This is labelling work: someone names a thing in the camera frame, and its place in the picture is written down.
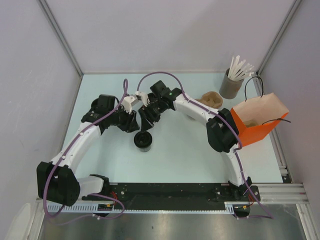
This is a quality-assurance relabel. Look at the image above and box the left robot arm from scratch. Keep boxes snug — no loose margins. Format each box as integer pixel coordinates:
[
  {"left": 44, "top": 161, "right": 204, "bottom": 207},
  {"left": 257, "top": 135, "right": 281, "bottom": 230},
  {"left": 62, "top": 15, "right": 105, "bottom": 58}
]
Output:
[{"left": 36, "top": 94, "right": 140, "bottom": 207}]

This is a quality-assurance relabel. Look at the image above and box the white straws bundle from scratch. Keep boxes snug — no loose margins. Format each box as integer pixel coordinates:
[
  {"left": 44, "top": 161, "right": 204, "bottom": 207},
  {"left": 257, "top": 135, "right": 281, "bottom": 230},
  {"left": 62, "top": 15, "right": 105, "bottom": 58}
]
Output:
[{"left": 227, "top": 55, "right": 254, "bottom": 82}]

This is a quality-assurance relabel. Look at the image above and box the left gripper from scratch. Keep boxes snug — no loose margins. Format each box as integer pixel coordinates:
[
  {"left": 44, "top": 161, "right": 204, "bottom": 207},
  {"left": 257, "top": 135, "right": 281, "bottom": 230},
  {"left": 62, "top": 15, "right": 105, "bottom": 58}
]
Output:
[{"left": 107, "top": 104, "right": 140, "bottom": 133}]

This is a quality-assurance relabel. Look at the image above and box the dark takeout coffee cup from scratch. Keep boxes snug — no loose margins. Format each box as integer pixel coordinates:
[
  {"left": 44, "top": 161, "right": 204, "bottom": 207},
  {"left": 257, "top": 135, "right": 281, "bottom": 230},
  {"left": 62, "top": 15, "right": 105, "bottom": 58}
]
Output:
[{"left": 133, "top": 131, "right": 154, "bottom": 153}]

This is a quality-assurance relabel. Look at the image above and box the grey straw holder cup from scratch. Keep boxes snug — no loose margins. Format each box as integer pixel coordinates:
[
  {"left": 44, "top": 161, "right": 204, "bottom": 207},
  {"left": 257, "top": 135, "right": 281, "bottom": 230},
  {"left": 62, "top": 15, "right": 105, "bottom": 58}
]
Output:
[{"left": 219, "top": 68, "right": 244, "bottom": 100}]

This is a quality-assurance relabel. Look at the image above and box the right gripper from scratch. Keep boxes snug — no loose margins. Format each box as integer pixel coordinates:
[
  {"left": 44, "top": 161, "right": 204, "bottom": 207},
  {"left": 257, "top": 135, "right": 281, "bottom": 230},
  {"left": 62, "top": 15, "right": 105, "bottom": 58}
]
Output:
[{"left": 138, "top": 98, "right": 167, "bottom": 133}]

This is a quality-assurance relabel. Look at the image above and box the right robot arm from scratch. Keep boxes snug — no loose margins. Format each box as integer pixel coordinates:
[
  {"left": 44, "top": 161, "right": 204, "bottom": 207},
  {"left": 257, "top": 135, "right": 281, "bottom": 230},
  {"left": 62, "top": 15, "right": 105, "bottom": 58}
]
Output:
[{"left": 136, "top": 80, "right": 257, "bottom": 201}]

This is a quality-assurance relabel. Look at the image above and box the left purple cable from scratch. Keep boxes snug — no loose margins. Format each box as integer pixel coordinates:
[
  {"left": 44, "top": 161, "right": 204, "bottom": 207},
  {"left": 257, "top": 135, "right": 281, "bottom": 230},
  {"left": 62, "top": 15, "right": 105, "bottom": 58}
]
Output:
[{"left": 42, "top": 78, "right": 130, "bottom": 226}]

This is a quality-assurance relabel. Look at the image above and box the orange paper bag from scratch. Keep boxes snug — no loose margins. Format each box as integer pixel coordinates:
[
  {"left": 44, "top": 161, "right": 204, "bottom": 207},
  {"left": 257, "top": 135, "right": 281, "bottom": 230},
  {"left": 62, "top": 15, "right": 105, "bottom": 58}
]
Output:
[{"left": 230, "top": 76, "right": 289, "bottom": 147}]

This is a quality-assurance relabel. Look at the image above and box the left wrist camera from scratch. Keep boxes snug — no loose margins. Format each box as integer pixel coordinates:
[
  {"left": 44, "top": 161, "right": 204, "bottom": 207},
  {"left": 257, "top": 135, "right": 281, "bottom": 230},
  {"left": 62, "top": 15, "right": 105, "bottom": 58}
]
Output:
[{"left": 122, "top": 95, "right": 139, "bottom": 114}]

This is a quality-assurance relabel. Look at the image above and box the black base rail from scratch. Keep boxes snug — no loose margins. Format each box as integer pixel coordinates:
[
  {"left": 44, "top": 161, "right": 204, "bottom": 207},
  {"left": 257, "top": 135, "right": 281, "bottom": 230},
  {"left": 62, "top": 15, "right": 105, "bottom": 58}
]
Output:
[{"left": 82, "top": 182, "right": 261, "bottom": 211}]

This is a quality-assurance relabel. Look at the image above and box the white cable duct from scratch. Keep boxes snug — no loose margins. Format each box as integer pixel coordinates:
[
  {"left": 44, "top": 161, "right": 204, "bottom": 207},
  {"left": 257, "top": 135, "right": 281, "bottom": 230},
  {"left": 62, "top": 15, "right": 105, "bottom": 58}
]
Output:
[{"left": 61, "top": 203, "right": 234, "bottom": 215}]

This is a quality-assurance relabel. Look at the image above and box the black plastic cup lid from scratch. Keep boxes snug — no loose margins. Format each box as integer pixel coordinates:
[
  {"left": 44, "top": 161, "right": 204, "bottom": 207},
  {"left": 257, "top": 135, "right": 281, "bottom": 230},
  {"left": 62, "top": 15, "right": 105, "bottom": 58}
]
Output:
[{"left": 133, "top": 131, "right": 154, "bottom": 148}]

